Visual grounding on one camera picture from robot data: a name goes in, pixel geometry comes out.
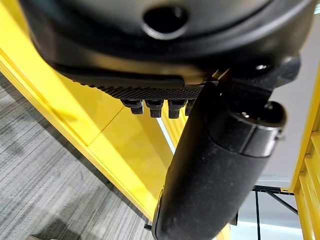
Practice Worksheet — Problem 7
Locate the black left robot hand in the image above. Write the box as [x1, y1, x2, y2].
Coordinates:
[19, 0, 318, 240]

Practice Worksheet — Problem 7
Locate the yellow metal shelf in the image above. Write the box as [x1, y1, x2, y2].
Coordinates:
[0, 0, 232, 240]

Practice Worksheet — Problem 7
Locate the yellow shelf upright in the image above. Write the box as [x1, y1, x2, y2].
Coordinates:
[289, 71, 320, 240]

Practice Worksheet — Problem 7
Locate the table with black frame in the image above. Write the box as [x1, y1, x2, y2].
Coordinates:
[251, 174, 299, 240]

